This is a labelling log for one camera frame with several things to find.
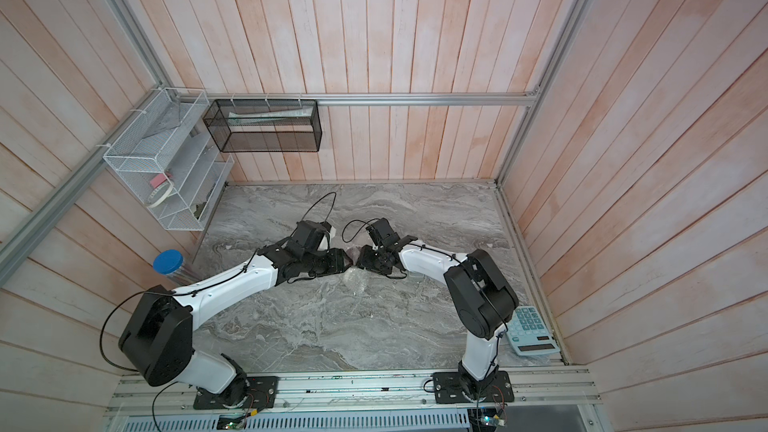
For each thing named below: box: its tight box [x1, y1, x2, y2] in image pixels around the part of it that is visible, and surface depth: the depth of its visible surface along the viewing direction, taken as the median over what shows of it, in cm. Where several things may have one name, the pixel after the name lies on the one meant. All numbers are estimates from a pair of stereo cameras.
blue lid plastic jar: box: [152, 249, 202, 286], surface depth 77 cm
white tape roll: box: [147, 180, 174, 208], surface depth 81 cm
